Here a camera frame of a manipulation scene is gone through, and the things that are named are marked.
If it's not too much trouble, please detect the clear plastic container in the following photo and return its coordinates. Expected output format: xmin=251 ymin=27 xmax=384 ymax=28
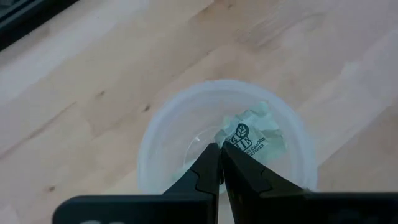
xmin=136 ymin=78 xmax=318 ymax=195

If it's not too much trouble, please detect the pale green stevia packet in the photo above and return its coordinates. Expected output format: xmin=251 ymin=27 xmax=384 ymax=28
xmin=213 ymin=101 xmax=287 ymax=166

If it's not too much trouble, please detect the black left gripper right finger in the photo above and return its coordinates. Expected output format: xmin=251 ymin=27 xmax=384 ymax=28
xmin=221 ymin=142 xmax=398 ymax=224

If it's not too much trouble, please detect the black table edge rail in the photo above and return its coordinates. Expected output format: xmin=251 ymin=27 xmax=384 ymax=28
xmin=0 ymin=0 xmax=80 ymax=52

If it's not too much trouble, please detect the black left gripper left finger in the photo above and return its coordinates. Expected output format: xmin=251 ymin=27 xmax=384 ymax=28
xmin=52 ymin=142 xmax=223 ymax=224

